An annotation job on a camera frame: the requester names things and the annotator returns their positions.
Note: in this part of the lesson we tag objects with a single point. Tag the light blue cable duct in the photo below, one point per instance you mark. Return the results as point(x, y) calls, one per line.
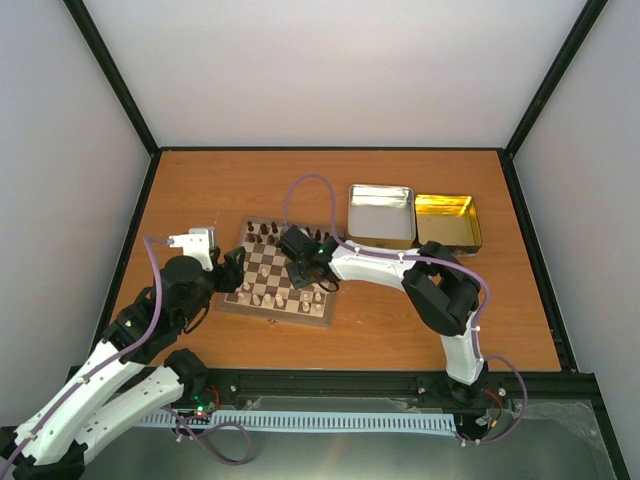
point(330, 422)

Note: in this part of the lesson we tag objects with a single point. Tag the white chess bishop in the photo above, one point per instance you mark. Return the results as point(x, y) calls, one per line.
point(268, 300)

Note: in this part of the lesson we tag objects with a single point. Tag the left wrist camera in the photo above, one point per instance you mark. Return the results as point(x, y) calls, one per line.
point(198, 243)

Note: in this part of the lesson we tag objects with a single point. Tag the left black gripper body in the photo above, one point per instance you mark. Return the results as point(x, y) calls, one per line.
point(231, 279)

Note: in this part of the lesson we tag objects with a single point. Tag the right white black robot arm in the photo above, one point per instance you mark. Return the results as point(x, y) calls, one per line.
point(444, 293)

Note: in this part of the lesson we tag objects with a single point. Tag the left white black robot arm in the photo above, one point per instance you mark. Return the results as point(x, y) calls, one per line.
point(91, 409)

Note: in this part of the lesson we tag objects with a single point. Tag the wooden chess board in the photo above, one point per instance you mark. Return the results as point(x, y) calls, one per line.
point(264, 270)

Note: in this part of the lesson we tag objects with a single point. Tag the black frame rail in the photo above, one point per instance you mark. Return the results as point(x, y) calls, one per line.
point(423, 389)

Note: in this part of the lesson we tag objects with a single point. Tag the gold tin lid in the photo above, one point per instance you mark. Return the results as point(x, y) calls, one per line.
point(451, 220)

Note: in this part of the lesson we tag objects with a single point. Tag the silver open tin box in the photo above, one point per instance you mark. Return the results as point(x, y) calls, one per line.
point(381, 216)

